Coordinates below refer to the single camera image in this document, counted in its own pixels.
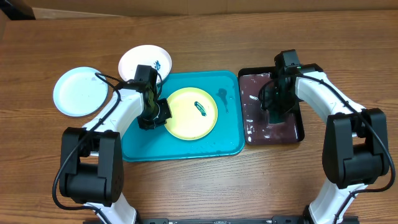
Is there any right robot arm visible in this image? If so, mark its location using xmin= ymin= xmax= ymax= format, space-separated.
xmin=259 ymin=50 xmax=396 ymax=223

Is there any dark object top left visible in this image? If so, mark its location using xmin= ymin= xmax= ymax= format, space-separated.
xmin=1 ymin=0 xmax=35 ymax=21

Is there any teal plastic serving tray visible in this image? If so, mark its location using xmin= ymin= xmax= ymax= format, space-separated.
xmin=121 ymin=70 xmax=244 ymax=162

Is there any light blue plate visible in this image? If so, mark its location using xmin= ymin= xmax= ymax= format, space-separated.
xmin=53 ymin=67 xmax=108 ymax=117

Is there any white plate with stain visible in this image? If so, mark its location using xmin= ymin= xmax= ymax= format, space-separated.
xmin=118 ymin=45 xmax=172 ymax=84

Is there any yellow plate with stain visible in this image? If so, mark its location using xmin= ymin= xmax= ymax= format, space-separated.
xmin=165 ymin=87 xmax=218 ymax=141

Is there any black water tray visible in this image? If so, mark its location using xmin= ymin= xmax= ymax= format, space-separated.
xmin=238 ymin=67 xmax=305 ymax=146

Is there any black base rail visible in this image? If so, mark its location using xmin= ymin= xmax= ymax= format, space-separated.
xmin=82 ymin=214 xmax=360 ymax=224

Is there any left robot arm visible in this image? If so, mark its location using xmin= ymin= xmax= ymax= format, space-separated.
xmin=52 ymin=65 xmax=172 ymax=223

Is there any green sponge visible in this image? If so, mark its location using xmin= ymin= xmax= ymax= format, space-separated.
xmin=268 ymin=110 xmax=285 ymax=124

